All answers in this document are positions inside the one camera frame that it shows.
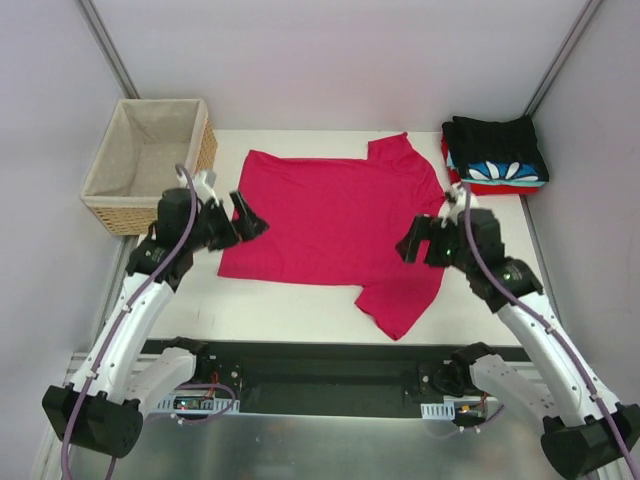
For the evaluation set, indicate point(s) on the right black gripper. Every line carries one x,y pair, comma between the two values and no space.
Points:
430,242

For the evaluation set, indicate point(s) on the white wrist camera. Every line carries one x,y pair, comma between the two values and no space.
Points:
203,183
458,198

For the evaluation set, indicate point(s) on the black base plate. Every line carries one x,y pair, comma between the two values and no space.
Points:
344,380

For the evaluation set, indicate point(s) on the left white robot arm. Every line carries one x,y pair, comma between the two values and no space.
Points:
103,406

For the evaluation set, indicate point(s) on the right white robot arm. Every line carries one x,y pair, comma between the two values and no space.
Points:
582,425

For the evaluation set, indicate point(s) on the wicker basket with liner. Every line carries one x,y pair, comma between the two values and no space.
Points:
135,163

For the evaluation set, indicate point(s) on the pink t shirt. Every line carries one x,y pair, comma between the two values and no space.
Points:
336,222

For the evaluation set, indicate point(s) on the right aluminium frame post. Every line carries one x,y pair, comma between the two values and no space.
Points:
571,41

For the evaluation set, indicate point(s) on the aluminium frame post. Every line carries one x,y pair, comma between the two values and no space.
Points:
571,41
107,47

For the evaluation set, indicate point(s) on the red t shirt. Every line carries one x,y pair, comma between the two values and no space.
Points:
482,189

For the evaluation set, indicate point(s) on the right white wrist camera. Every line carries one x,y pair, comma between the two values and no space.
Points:
458,198

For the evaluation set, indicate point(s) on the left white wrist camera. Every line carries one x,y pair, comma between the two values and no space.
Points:
203,183

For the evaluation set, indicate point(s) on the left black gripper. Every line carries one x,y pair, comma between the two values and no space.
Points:
226,226

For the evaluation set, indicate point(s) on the left aluminium frame post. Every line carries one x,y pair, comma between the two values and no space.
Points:
107,47

